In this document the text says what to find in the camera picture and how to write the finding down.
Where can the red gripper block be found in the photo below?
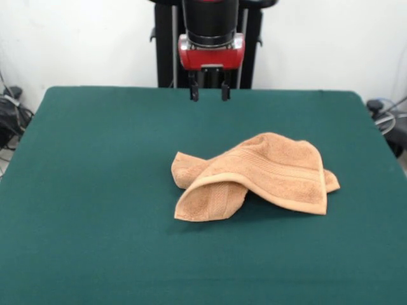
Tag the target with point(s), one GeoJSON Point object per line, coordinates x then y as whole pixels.
{"type": "Point", "coordinates": [211, 58]}

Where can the orange terry towel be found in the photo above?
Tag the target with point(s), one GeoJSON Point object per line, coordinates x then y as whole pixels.
{"type": "Point", "coordinates": [280, 178]}

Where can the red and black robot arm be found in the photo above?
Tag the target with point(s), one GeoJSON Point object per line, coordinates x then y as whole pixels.
{"type": "Point", "coordinates": [210, 19]}

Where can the dark green table cloth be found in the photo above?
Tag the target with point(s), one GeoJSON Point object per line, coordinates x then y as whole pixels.
{"type": "Point", "coordinates": [95, 190]}

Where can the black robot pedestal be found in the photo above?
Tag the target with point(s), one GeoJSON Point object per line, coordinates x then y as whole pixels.
{"type": "Point", "coordinates": [165, 47]}

